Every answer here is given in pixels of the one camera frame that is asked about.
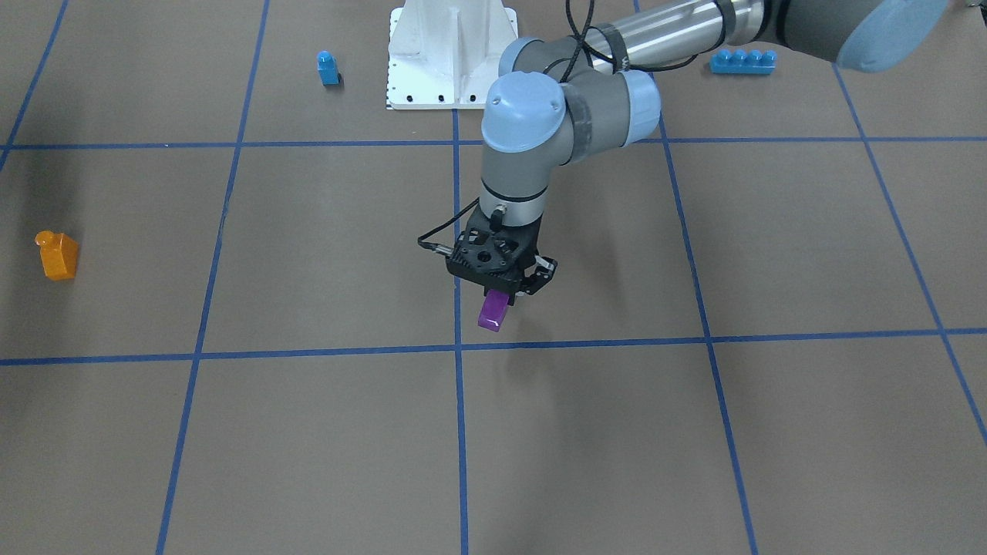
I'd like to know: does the small blue toy block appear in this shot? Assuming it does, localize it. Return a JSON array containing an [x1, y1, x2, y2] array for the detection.
[[317, 50, 342, 86]]

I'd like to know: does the orange trapezoid block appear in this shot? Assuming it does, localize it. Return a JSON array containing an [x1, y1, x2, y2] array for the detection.
[[35, 230, 80, 281]]

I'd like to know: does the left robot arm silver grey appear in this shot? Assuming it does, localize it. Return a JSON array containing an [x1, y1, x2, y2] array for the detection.
[[446, 1, 947, 303]]

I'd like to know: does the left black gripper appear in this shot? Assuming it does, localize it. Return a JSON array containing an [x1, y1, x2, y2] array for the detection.
[[480, 208, 558, 298]]

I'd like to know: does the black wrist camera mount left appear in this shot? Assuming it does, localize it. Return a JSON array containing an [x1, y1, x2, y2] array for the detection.
[[446, 226, 534, 294]]

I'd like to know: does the purple trapezoid block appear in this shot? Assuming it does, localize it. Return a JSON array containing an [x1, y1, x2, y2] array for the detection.
[[477, 289, 511, 331]]

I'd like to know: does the long blue toy block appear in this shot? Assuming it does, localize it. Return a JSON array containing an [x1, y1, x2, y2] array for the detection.
[[709, 49, 778, 75]]

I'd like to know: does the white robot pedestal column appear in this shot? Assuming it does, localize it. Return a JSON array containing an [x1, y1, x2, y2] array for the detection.
[[386, 1, 519, 110]]

